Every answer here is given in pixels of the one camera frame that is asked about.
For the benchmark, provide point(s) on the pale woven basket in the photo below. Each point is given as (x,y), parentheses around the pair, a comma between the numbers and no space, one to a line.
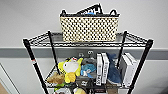
(88,29)

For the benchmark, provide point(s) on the blue pouch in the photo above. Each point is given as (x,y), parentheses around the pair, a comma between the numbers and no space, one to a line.
(89,13)

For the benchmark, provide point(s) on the black Huel bag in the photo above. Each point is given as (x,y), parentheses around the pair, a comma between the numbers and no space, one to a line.
(93,9)

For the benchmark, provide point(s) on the small grey plush toy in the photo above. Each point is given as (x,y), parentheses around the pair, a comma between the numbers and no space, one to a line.
(88,61)

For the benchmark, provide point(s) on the light blue plush toy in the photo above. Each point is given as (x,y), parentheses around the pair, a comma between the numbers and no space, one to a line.
(88,70)

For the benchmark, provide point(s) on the tall white box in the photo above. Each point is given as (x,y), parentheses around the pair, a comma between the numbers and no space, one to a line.
(99,69)
(106,68)

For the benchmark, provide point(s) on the tan plush toy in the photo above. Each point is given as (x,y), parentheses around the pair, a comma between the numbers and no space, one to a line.
(55,78)

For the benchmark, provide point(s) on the yellow black plush toy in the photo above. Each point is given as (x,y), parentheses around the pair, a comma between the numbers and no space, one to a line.
(80,91)

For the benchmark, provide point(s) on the wide white box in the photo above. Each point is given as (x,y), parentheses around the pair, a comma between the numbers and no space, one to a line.
(128,70)

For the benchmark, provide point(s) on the white door frame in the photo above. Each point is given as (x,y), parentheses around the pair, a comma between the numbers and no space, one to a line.
(7,80)

